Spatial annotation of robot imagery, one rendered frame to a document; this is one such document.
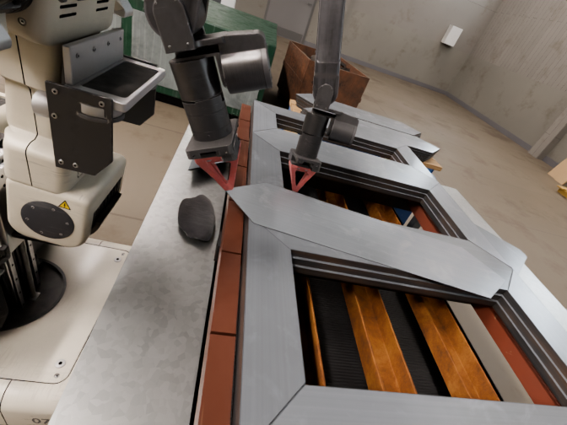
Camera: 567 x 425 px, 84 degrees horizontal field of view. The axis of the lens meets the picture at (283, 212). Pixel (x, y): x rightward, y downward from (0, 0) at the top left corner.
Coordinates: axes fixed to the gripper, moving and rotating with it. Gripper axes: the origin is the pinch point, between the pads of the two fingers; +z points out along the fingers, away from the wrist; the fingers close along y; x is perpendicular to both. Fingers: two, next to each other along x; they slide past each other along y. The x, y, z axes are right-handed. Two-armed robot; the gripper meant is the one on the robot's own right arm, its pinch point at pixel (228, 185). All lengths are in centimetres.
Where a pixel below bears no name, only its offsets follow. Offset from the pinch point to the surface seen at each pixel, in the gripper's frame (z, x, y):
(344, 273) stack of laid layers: 26.9, -19.1, 1.6
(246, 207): 13.7, 0.5, 12.5
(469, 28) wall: 176, -595, 1032
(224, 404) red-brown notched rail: 17.6, 2.1, -26.2
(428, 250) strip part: 34, -42, 12
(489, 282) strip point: 40, -55, 5
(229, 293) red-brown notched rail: 17.0, 3.0, -8.2
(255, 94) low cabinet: 61, 17, 267
